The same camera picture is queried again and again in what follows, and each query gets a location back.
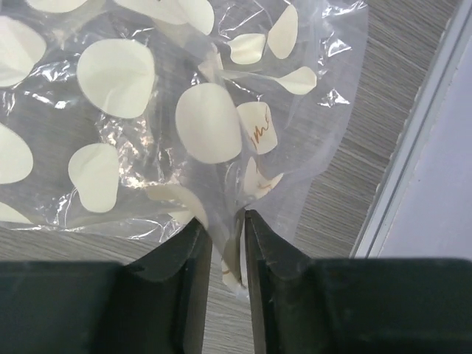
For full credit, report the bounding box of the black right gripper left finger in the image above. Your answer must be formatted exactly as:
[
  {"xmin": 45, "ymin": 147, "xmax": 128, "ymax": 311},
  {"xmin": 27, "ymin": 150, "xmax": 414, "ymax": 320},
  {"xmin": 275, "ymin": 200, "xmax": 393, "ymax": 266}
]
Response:
[{"xmin": 1, "ymin": 221, "xmax": 212, "ymax": 353}]

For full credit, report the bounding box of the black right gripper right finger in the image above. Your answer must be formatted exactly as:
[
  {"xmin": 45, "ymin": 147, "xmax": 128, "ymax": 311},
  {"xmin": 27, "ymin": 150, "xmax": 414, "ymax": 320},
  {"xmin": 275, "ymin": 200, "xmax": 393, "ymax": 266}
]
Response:
[{"xmin": 245, "ymin": 210, "xmax": 471, "ymax": 353}]

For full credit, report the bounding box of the clear polka dot zip bag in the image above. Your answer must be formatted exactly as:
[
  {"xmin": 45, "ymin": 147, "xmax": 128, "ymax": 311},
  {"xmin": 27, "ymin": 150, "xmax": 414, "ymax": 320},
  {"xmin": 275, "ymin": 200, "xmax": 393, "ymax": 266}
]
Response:
[{"xmin": 1, "ymin": 1, "xmax": 368, "ymax": 296}]

